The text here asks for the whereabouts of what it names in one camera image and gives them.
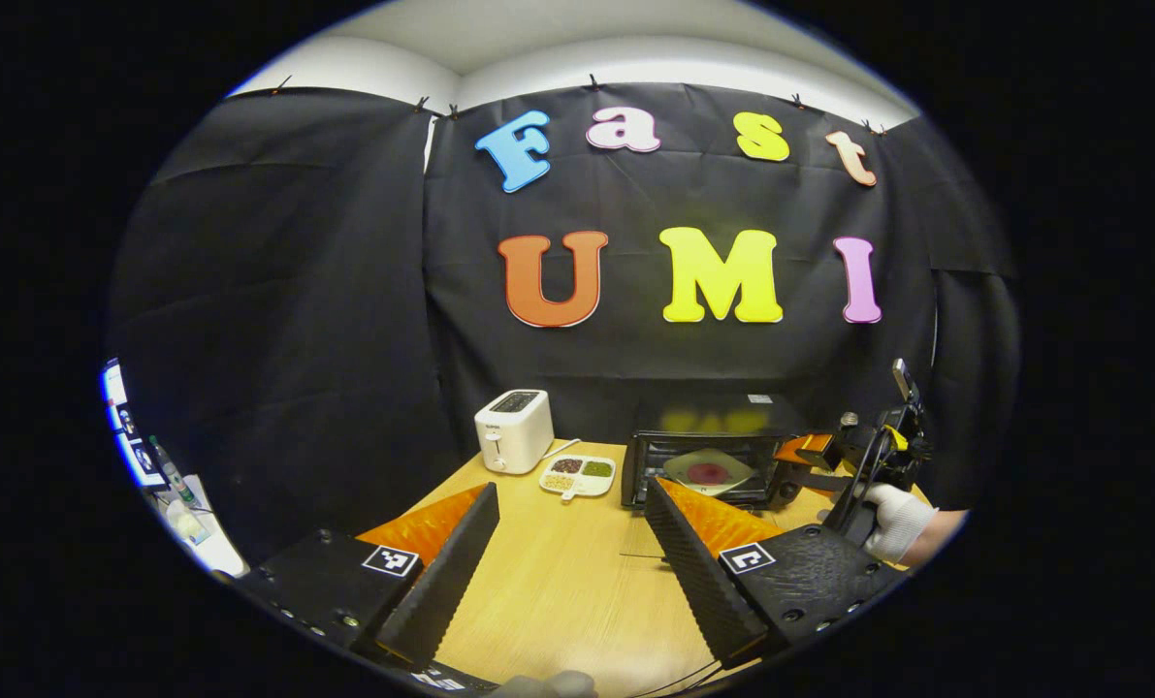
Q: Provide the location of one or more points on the black electric oven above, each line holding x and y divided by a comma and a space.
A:
713, 419

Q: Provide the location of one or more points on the white toaster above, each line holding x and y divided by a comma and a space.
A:
514, 431

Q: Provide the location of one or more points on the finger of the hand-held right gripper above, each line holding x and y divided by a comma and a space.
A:
810, 451
824, 481

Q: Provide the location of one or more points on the white square plate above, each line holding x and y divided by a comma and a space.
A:
737, 472

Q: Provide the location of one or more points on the pink ham slice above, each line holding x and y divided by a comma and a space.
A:
708, 473

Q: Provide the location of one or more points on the white divided snack plate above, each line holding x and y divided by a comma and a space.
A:
577, 477

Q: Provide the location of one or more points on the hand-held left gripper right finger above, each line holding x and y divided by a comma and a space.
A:
698, 580

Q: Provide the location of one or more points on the white side desk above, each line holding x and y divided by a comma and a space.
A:
213, 548

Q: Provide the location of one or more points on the green plastic bottle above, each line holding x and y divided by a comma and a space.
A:
172, 475

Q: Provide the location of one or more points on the computer monitor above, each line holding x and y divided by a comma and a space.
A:
131, 427

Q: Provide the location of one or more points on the row of small cloth clips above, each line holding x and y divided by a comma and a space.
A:
593, 81

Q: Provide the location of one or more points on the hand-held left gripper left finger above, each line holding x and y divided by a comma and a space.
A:
451, 580

